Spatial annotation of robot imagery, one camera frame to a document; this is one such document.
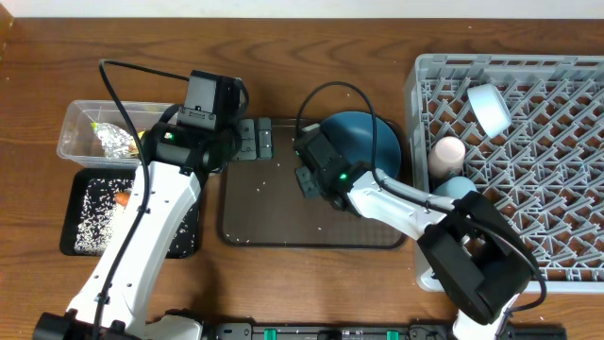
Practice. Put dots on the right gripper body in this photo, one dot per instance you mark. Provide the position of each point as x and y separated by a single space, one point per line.
320 179

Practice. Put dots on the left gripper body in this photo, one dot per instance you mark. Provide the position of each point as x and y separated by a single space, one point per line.
226 130

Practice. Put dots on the dark blue plate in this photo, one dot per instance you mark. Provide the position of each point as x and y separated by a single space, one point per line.
351 134

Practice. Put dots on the foil and green wrapper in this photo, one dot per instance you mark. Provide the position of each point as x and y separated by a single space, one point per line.
115 141

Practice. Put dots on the orange carrot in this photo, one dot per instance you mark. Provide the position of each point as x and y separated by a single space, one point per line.
122 198

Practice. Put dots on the pink cup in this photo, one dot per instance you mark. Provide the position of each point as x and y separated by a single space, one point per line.
446 157

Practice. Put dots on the light blue cup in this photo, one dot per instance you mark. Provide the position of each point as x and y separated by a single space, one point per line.
456 187

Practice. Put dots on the light blue bowl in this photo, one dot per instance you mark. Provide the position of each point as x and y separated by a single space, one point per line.
490 109

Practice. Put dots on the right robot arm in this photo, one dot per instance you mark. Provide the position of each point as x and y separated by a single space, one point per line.
477 257

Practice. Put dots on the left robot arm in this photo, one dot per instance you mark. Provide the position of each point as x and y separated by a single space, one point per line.
113 303

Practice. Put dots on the grey dishwasher rack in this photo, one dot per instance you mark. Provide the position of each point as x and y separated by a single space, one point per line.
545 171

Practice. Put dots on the brown serving tray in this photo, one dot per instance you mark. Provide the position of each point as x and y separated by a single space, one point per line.
263 206

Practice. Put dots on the clear plastic bin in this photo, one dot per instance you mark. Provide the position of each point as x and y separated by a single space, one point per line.
77 141

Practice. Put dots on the black plastic tray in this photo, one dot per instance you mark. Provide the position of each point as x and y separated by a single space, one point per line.
67 238

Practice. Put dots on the spilled white rice pile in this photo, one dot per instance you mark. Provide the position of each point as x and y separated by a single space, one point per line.
98 216

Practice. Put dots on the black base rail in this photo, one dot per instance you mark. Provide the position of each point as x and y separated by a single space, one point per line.
248 331

